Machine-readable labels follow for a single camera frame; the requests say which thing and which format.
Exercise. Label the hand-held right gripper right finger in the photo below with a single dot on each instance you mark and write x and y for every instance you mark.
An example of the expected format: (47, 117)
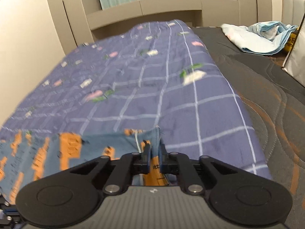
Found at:
(162, 158)

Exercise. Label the blue orange printed pants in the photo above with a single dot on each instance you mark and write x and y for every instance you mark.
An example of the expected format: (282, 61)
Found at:
(95, 148)

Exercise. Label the light blue white cloth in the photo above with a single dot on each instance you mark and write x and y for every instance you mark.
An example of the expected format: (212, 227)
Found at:
(252, 37)

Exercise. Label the yellow packet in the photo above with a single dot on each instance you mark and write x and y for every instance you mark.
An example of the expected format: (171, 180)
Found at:
(290, 41)

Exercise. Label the purple checkered floral blanket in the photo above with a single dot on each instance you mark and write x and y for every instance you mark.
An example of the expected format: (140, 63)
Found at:
(143, 88)

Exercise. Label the beige window alcove cabinet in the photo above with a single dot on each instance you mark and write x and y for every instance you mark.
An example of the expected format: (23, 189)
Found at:
(166, 7)

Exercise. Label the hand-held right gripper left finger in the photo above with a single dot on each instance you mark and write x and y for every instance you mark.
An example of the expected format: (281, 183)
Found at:
(148, 158)

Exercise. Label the dark grey quilted mattress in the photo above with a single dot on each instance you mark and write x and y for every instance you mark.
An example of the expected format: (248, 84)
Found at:
(262, 88)

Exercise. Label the wooden frame padded headboard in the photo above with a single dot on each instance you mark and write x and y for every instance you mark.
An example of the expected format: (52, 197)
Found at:
(293, 7)

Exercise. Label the white bag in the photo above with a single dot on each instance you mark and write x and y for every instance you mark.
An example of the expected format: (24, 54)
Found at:
(296, 62)

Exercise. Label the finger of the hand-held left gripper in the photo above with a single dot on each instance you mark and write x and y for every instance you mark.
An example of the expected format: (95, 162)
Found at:
(8, 216)

